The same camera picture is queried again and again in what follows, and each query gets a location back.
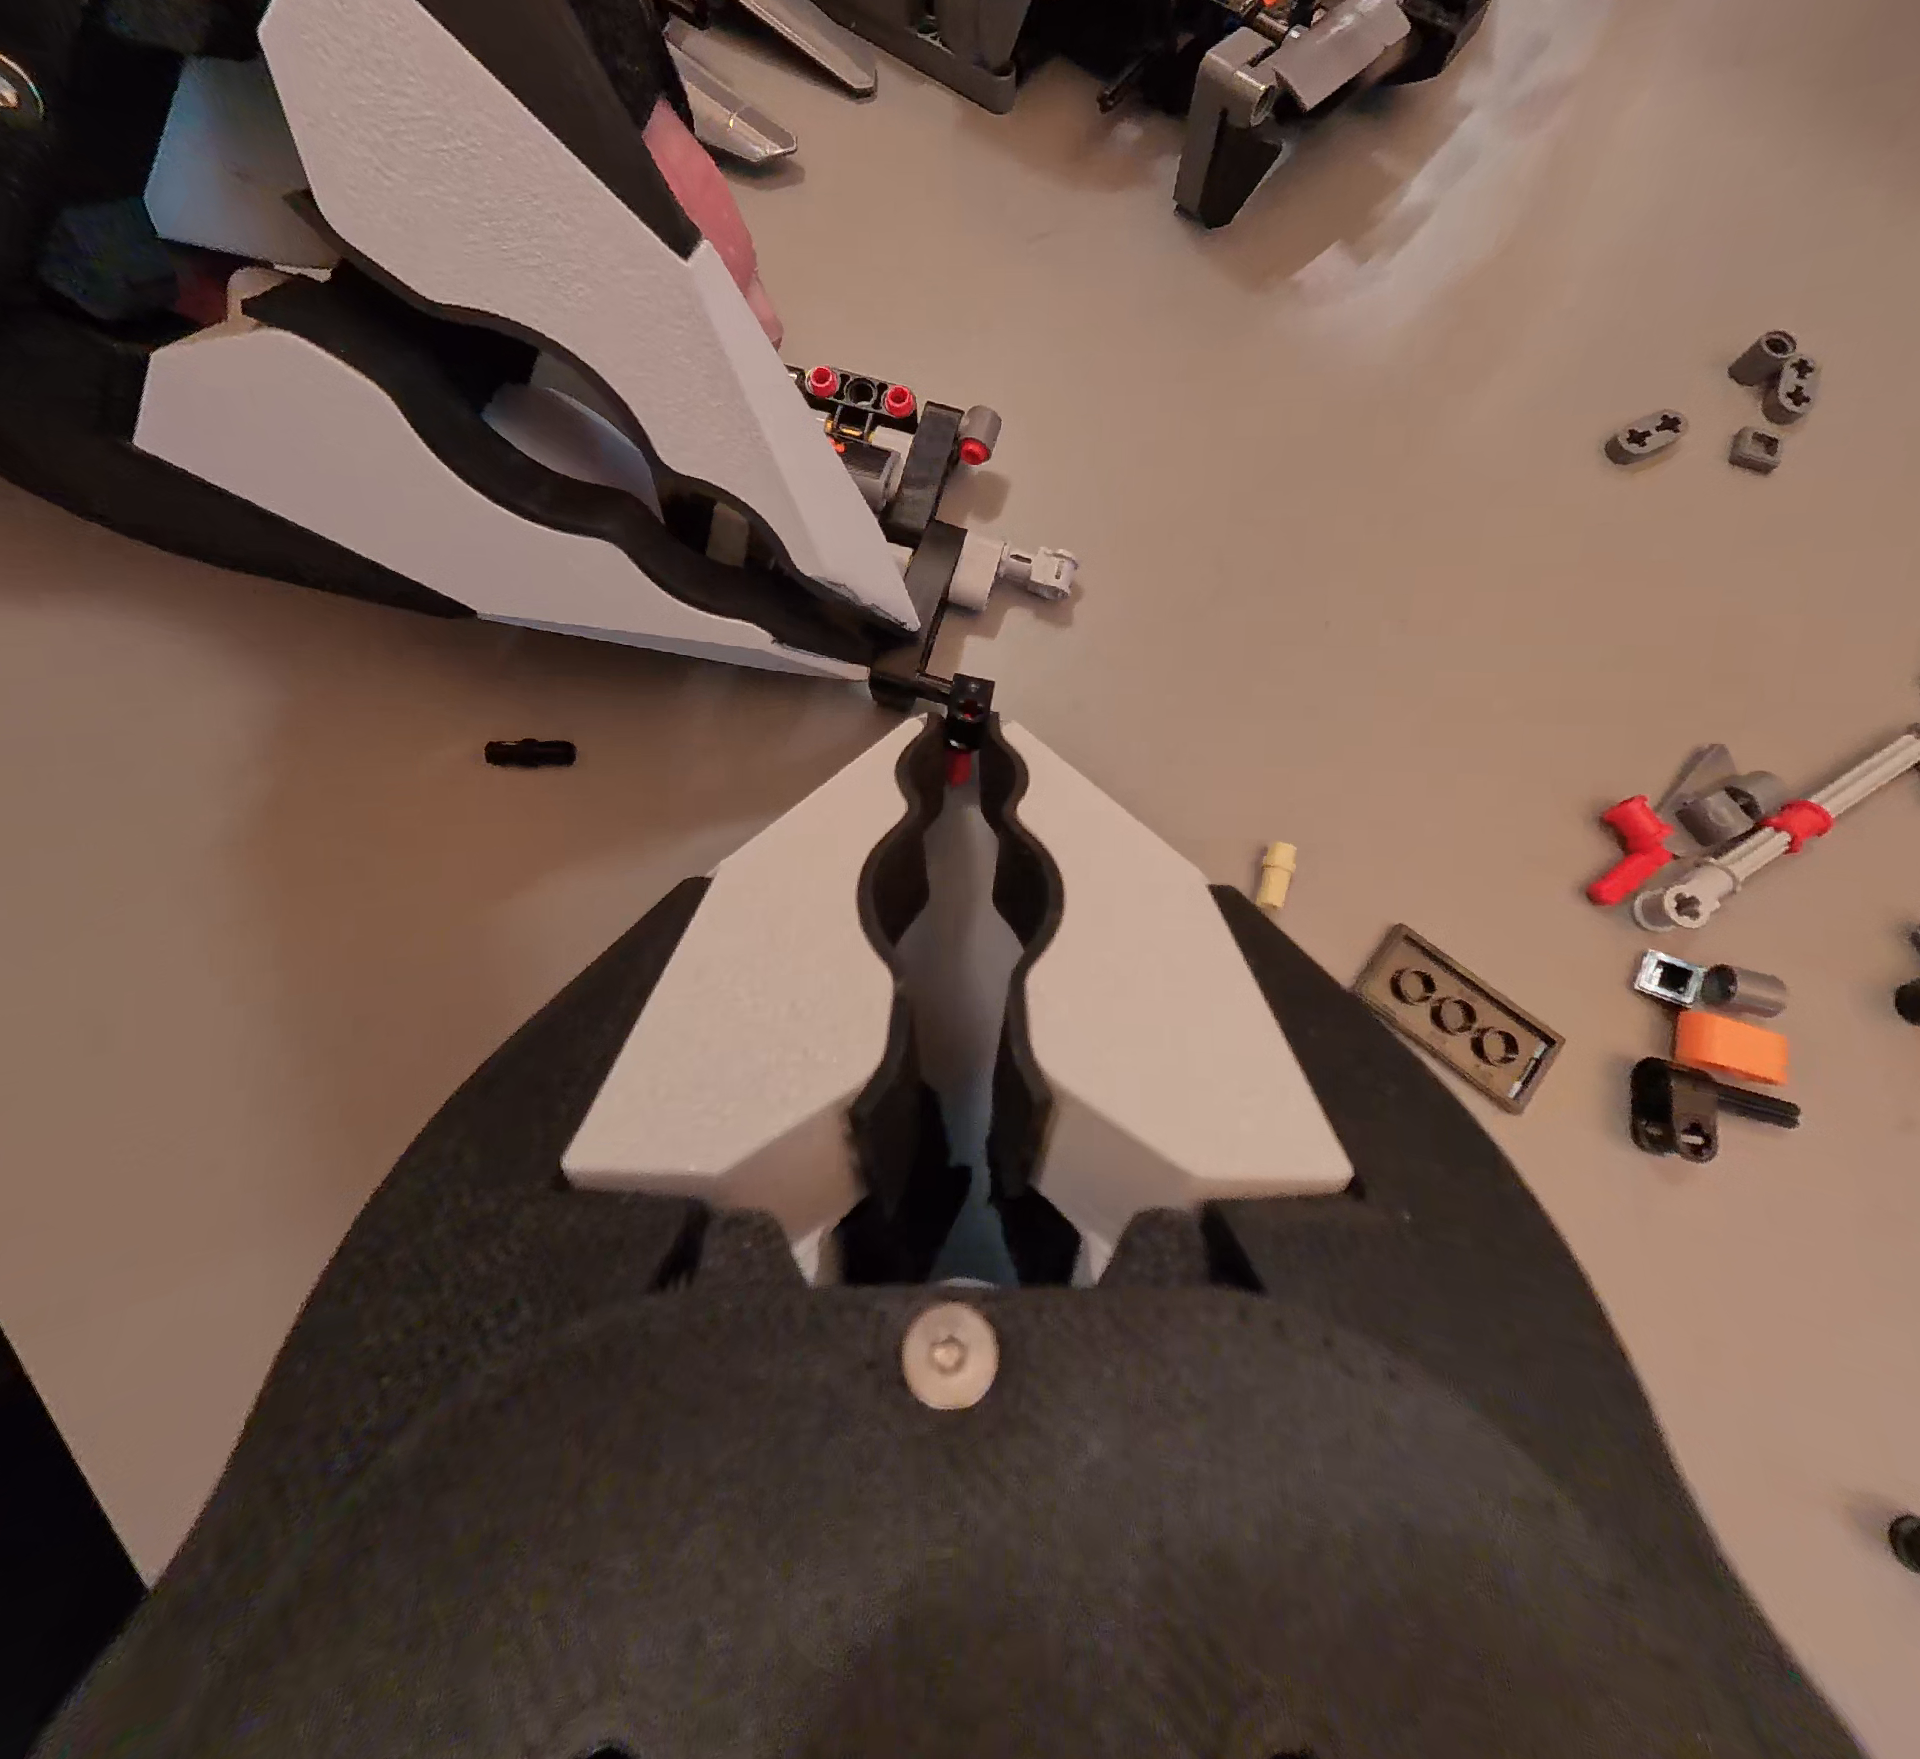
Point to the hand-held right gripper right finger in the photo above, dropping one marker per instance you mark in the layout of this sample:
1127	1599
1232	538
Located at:
1184	1040

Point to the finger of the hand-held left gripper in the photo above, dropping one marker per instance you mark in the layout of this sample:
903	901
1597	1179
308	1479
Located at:
495	170
299	440

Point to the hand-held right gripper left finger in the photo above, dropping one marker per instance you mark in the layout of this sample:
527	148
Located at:
721	1040

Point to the red lego pin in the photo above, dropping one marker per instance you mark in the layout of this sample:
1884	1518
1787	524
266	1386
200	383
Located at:
961	767

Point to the small black lego piece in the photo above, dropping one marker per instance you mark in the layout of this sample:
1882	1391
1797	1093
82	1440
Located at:
971	703

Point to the black grey lego subassembly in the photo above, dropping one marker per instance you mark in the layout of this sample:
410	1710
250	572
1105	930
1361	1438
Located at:
938	454

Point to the lego car chassis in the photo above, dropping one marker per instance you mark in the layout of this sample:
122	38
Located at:
1275	35

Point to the small beige lego piece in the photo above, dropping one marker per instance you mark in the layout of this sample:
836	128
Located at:
1275	877

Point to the black lego plate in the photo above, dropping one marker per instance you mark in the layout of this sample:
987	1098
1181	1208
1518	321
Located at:
1454	1018

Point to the black lego pin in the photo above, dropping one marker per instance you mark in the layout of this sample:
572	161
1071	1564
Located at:
527	754

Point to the scattered lego pieces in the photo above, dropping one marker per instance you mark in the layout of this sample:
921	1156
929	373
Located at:
1726	816

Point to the grey lego connector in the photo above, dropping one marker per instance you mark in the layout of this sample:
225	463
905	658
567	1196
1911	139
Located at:
1755	451
1645	435
1785	388

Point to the person's left hand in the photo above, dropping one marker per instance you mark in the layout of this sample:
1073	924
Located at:
711	208

